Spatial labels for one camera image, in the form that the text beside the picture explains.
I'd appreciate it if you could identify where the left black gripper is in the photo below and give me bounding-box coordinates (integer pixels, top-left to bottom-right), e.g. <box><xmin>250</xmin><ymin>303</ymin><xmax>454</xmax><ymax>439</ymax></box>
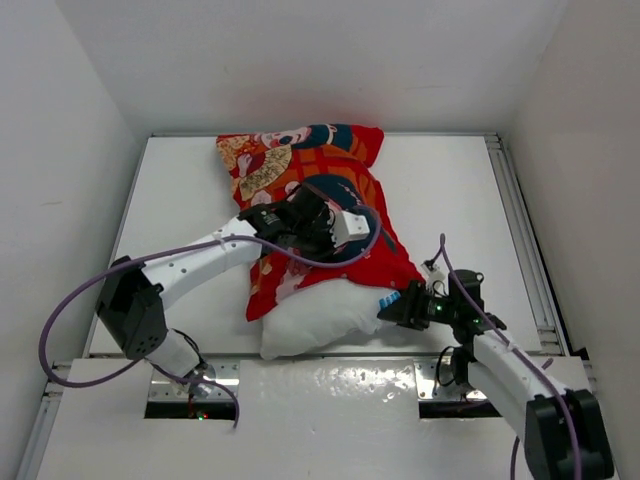
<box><xmin>291</xmin><ymin>213</ymin><xmax>346</xmax><ymax>269</ymax></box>

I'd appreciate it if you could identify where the pink patterned pillowcase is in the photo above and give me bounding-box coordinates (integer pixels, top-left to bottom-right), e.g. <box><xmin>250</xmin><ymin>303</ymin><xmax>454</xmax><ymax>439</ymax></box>
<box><xmin>216</xmin><ymin>124</ymin><xmax>422</xmax><ymax>321</ymax></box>

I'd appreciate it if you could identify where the white pillow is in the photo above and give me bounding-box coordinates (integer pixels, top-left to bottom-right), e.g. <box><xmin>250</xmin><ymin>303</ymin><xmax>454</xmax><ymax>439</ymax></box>
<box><xmin>260</xmin><ymin>279</ymin><xmax>397</xmax><ymax>360</ymax></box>

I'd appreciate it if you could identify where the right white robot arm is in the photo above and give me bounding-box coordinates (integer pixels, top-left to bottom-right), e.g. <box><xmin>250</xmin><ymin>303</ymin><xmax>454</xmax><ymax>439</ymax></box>
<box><xmin>377</xmin><ymin>269</ymin><xmax>615</xmax><ymax>479</ymax></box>

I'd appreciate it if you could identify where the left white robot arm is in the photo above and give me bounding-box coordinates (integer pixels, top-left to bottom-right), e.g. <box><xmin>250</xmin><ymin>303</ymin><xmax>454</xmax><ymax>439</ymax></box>
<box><xmin>96</xmin><ymin>186</ymin><xmax>341</xmax><ymax>378</ymax></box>

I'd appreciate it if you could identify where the blue pillow label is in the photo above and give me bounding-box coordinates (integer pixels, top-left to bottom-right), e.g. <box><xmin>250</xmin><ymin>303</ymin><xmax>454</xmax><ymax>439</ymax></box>
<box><xmin>379</xmin><ymin>291</ymin><xmax>401</xmax><ymax>310</ymax></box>

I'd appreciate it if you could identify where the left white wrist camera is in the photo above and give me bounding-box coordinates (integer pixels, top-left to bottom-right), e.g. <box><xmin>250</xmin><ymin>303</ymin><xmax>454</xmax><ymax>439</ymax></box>
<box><xmin>330</xmin><ymin>210</ymin><xmax>371</xmax><ymax>248</ymax></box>

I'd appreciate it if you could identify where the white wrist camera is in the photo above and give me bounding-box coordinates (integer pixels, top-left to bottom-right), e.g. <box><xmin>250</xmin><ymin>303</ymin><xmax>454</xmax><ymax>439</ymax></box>
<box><xmin>422</xmin><ymin>260</ymin><xmax>446</xmax><ymax>284</ymax></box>
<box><xmin>330</xmin><ymin>210</ymin><xmax>371</xmax><ymax>248</ymax></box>

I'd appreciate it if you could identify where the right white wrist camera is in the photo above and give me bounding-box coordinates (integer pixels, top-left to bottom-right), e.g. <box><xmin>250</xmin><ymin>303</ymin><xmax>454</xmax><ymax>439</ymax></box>
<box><xmin>422</xmin><ymin>260</ymin><xmax>446</xmax><ymax>284</ymax></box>

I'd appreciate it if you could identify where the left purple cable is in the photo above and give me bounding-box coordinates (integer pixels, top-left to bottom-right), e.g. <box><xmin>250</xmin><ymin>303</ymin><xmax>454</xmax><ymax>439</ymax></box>
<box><xmin>38</xmin><ymin>204</ymin><xmax>384</xmax><ymax>431</ymax></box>

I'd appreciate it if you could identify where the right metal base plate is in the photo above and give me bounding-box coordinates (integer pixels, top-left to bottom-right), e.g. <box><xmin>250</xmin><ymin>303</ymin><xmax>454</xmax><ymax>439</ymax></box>
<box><xmin>414</xmin><ymin>354</ymin><xmax>487</xmax><ymax>404</ymax></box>

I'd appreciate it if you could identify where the metal base plate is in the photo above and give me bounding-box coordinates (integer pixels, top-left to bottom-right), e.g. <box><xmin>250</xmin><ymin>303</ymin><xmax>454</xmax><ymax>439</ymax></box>
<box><xmin>148</xmin><ymin>357</ymin><xmax>240</xmax><ymax>404</ymax></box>
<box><xmin>414</xmin><ymin>354</ymin><xmax>487</xmax><ymax>404</ymax></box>

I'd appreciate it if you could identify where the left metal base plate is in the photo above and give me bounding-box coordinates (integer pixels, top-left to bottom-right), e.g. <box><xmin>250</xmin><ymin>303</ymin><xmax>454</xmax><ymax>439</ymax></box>
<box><xmin>148</xmin><ymin>357</ymin><xmax>240</xmax><ymax>404</ymax></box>

